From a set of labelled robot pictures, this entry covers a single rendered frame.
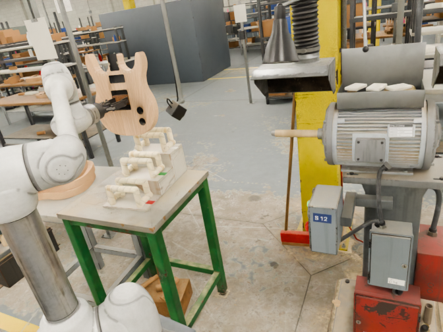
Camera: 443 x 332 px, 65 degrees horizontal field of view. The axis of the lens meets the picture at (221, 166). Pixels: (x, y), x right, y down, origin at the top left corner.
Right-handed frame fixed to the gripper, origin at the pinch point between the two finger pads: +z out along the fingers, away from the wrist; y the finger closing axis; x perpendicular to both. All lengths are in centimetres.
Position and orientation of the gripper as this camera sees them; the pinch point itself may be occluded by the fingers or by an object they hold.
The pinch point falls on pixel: (120, 100)
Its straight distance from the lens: 180.8
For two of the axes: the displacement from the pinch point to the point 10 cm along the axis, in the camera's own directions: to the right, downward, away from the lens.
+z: 3.6, -4.3, 8.3
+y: 9.2, 0.3, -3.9
